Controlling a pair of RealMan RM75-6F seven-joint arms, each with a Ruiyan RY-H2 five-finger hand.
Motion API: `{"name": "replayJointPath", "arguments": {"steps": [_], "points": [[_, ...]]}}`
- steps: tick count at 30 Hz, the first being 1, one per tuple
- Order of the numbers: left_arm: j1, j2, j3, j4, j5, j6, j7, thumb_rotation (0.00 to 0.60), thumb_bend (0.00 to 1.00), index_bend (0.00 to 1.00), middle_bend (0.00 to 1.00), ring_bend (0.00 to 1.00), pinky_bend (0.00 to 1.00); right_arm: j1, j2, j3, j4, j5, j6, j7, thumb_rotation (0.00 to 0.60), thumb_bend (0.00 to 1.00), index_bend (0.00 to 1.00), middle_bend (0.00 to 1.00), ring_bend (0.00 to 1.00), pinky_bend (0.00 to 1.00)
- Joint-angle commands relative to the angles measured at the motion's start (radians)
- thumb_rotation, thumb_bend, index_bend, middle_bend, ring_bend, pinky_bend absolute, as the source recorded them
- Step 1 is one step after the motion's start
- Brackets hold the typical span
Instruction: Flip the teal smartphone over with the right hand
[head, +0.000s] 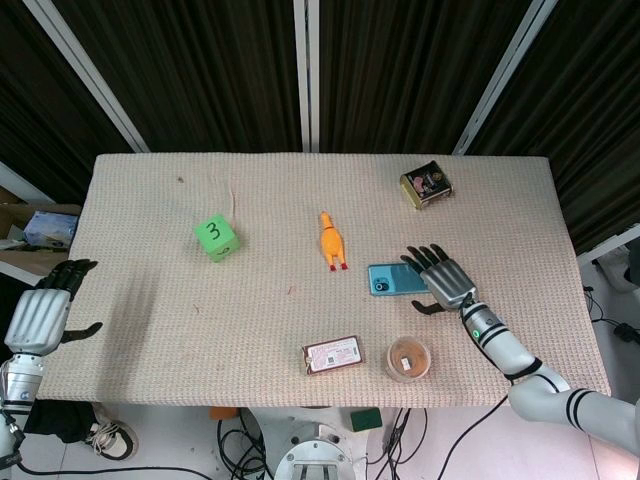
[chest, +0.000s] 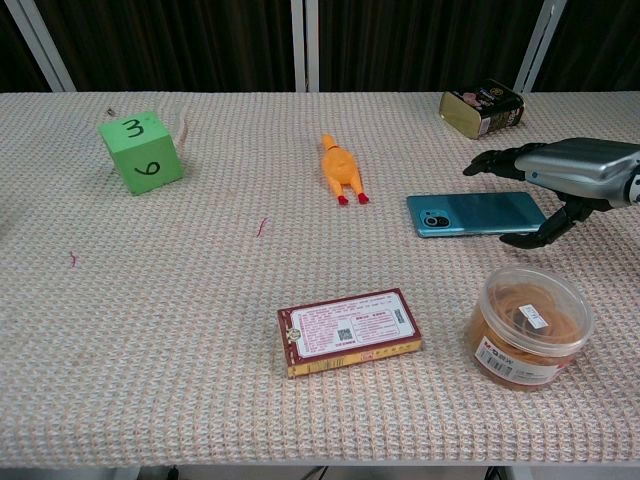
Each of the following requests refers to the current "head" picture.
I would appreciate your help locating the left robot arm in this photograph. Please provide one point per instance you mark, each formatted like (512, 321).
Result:
(15, 395)

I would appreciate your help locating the white and black sneaker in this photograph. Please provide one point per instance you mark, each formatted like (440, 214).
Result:
(112, 439)

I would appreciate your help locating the blue smartphone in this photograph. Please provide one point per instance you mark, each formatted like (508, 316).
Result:
(392, 284)

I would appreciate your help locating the orange object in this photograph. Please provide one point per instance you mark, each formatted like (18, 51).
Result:
(222, 413)

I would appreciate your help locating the black power adapter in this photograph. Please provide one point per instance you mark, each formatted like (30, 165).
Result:
(627, 331)

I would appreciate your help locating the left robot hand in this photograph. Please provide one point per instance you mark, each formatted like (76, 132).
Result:
(37, 315)

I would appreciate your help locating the blue plastic package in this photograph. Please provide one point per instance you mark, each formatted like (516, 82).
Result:
(49, 230)

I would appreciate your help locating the beige woven table mat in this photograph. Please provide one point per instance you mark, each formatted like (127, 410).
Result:
(300, 280)

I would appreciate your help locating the green block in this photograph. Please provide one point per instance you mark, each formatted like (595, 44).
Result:
(366, 419)

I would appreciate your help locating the red and white snack packet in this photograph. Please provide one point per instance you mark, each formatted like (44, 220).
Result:
(332, 355)

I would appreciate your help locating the white metal frame post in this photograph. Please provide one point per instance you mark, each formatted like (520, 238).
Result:
(85, 70)
(505, 75)
(306, 75)

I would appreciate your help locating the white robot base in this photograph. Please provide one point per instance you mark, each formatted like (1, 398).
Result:
(312, 450)

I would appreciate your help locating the cardboard box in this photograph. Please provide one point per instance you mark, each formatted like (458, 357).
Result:
(35, 235)

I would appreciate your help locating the gold and black tin can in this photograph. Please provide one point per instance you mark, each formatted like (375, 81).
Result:
(426, 184)

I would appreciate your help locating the yellow rubber chicken toy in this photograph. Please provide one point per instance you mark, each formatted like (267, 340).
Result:
(332, 242)

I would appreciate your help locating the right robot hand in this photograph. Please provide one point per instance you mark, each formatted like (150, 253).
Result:
(447, 282)

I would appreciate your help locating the green foam number cube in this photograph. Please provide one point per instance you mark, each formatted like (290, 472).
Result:
(216, 238)

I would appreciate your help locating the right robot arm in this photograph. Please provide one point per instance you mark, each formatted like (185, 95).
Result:
(530, 372)

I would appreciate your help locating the round clear plastic container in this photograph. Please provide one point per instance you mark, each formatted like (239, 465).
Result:
(408, 359)

